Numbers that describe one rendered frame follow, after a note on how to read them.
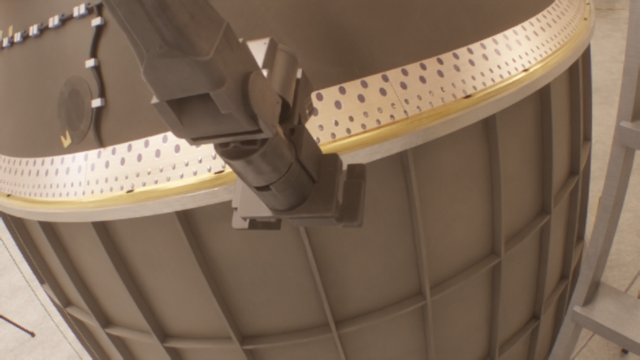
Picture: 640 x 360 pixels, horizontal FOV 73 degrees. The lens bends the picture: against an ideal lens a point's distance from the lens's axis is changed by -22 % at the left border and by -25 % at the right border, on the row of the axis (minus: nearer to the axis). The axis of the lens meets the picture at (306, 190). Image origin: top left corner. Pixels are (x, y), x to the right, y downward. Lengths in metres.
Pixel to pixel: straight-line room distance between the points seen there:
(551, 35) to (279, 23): 0.59
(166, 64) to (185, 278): 0.69
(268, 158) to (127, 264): 0.65
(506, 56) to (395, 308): 0.54
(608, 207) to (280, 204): 0.48
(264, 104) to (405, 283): 0.69
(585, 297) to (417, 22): 0.55
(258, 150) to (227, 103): 0.08
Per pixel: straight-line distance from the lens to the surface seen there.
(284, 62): 0.51
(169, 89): 0.39
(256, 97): 0.41
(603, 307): 0.88
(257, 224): 0.60
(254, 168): 0.46
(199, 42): 0.36
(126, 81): 0.94
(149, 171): 0.89
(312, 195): 0.53
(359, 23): 0.89
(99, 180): 0.95
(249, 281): 0.99
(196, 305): 1.07
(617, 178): 0.76
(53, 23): 1.09
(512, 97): 0.95
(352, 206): 0.54
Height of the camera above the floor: 1.55
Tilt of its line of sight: 31 degrees down
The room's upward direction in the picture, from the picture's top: 16 degrees counter-clockwise
